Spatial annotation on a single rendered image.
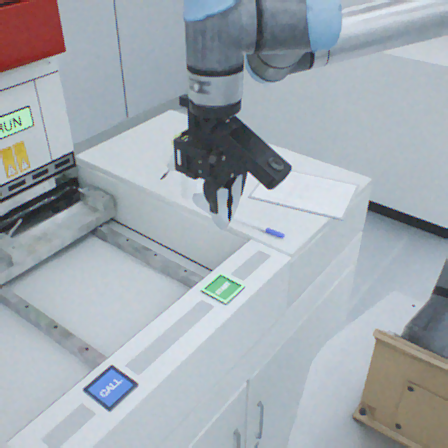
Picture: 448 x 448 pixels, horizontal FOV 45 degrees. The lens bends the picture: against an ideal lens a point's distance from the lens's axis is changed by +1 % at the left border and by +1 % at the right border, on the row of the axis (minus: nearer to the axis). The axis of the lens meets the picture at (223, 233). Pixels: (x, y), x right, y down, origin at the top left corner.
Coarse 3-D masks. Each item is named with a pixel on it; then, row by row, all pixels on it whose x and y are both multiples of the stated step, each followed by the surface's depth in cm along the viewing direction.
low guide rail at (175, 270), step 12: (96, 228) 126; (108, 228) 126; (108, 240) 125; (120, 240) 122; (132, 240) 122; (132, 252) 121; (144, 252) 118; (156, 252) 118; (156, 264) 117; (168, 264) 115; (180, 264) 115; (180, 276) 114; (192, 276) 112
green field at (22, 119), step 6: (12, 114) 113; (18, 114) 114; (24, 114) 115; (0, 120) 111; (6, 120) 112; (12, 120) 113; (18, 120) 114; (24, 120) 115; (30, 120) 117; (0, 126) 111; (6, 126) 112; (12, 126) 114; (18, 126) 115; (24, 126) 116; (0, 132) 112; (6, 132) 113; (12, 132) 114
